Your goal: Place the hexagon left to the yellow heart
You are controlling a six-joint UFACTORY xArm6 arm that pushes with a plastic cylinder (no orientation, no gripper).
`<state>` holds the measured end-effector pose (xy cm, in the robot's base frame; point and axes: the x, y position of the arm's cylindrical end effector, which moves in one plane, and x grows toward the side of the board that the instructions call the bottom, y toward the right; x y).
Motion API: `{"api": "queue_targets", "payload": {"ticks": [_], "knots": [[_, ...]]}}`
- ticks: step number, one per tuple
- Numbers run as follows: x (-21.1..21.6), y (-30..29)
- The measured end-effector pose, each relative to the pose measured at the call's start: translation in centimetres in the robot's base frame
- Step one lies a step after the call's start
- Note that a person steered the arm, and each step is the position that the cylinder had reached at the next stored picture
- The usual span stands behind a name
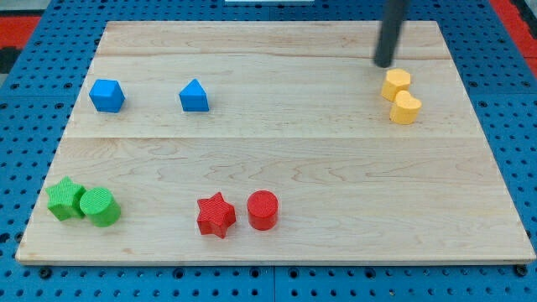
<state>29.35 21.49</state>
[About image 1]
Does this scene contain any red star block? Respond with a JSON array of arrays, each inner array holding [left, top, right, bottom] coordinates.
[[196, 192, 236, 238]]

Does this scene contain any yellow hexagon block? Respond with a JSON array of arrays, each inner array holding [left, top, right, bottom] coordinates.
[[381, 68, 411, 102]]

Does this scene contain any green star block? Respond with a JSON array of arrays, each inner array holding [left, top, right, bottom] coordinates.
[[45, 176, 86, 221]]

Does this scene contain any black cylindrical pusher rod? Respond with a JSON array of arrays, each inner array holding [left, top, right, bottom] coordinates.
[[373, 0, 410, 68]]

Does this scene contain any green cylinder block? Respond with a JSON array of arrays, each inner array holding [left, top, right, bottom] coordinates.
[[80, 187, 121, 227]]

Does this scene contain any light wooden board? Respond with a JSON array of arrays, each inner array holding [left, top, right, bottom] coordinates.
[[16, 21, 535, 266]]

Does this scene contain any yellow heart block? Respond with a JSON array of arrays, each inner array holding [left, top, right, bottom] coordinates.
[[389, 91, 422, 125]]

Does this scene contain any red cylinder block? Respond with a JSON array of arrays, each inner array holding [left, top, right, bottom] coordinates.
[[247, 190, 279, 231]]

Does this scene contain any blue triangle block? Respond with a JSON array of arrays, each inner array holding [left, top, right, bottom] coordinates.
[[179, 79, 210, 112]]

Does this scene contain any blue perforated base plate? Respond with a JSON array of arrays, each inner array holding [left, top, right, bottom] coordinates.
[[1, 1, 536, 301]]

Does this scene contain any blue cube block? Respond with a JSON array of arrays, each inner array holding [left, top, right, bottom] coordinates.
[[89, 79, 125, 113]]

